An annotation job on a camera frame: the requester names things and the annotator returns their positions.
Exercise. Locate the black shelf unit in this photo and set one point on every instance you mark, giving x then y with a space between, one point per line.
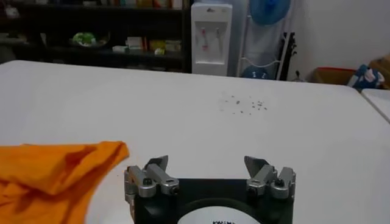
91 58

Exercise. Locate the white metal jug rack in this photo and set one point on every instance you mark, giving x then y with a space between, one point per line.
242 45

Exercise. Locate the green white bowl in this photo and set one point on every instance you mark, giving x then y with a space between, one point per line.
83 39

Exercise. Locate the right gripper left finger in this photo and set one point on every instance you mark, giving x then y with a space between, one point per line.
152 179

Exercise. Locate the red white box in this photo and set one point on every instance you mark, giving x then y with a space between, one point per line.
135 42

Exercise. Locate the small white side table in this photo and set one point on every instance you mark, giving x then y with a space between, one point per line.
379 100

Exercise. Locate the yellow green box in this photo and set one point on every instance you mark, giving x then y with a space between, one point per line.
157 45

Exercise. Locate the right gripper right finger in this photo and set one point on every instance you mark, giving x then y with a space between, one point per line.
268 179

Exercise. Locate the open brown cardboard box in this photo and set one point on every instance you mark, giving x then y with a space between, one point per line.
332 76

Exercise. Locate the black stand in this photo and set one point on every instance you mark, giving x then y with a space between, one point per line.
288 54

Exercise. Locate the orange t-shirt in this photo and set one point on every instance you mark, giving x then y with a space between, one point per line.
45 179

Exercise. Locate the white green box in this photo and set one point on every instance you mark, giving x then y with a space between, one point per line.
173 45

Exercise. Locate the white flat box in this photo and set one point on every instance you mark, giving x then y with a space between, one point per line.
120 48

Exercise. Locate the large white table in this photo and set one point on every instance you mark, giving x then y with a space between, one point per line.
182 106

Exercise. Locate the white water dispenser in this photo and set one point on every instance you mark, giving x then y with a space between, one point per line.
210 39

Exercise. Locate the blue white bag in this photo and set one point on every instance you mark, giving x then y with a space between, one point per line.
365 77

